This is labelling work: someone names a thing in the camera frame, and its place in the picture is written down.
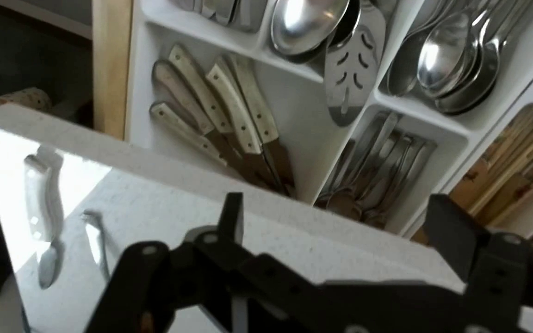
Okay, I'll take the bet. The steel tablespoon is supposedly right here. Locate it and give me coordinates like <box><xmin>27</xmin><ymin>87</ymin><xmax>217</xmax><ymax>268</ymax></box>
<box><xmin>415</xmin><ymin>0</ymin><xmax>532</xmax><ymax>96</ymax></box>
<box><xmin>436</xmin><ymin>0</ymin><xmax>533</xmax><ymax>117</ymax></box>
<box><xmin>386</xmin><ymin>0</ymin><xmax>460</xmax><ymax>98</ymax></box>

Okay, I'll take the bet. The brown wooden spatula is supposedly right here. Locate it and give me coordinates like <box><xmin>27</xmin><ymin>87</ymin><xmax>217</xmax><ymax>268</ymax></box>
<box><xmin>448</xmin><ymin>122</ymin><xmax>528</xmax><ymax>215</ymax></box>

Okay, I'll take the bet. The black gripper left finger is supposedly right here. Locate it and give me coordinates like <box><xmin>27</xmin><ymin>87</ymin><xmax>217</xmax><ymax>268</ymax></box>
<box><xmin>84</xmin><ymin>191</ymin><xmax>343</xmax><ymax>333</ymax></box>

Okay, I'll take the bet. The cream-handled steak knife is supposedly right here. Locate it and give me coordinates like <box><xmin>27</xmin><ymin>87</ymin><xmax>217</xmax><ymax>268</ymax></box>
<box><xmin>225</xmin><ymin>52</ymin><xmax>299</xmax><ymax>200</ymax></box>
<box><xmin>149</xmin><ymin>100</ymin><xmax>263</xmax><ymax>187</ymax></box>
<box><xmin>165</xmin><ymin>41</ymin><xmax>282</xmax><ymax>191</ymax></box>
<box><xmin>202</xmin><ymin>57</ymin><xmax>291</xmax><ymax>196</ymax></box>

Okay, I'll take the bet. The white cutlery tray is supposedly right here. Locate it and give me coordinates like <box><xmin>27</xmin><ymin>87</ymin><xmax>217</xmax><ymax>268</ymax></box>
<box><xmin>125</xmin><ymin>0</ymin><xmax>533</xmax><ymax>242</ymax></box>

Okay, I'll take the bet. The white-handled kitchen knife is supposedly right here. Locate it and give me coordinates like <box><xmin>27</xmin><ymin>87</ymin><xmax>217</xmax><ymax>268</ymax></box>
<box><xmin>21</xmin><ymin>146</ymin><xmax>67</xmax><ymax>291</ymax></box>

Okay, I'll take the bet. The slotted steel server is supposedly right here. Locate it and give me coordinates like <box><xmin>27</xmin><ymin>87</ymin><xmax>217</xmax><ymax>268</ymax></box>
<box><xmin>323</xmin><ymin>0</ymin><xmax>389</xmax><ymax>130</ymax></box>

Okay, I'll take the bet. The wooden drawer grey front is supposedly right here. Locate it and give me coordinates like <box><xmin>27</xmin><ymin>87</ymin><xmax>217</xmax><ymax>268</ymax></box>
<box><xmin>91</xmin><ymin>0</ymin><xmax>138</xmax><ymax>141</ymax></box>

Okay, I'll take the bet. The grey-handled steak knife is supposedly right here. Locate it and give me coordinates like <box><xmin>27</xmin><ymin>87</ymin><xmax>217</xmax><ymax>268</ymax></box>
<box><xmin>151</xmin><ymin>57</ymin><xmax>269</xmax><ymax>187</ymax></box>

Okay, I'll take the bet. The wooden chopstick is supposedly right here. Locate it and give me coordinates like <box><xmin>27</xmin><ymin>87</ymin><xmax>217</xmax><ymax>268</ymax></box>
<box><xmin>463</xmin><ymin>113</ymin><xmax>533</xmax><ymax>218</ymax></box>
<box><xmin>482</xmin><ymin>141</ymin><xmax>533</xmax><ymax>230</ymax></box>

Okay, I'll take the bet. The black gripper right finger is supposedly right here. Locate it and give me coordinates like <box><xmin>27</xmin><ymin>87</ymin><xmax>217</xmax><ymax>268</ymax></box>
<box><xmin>339</xmin><ymin>193</ymin><xmax>533</xmax><ymax>333</ymax></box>

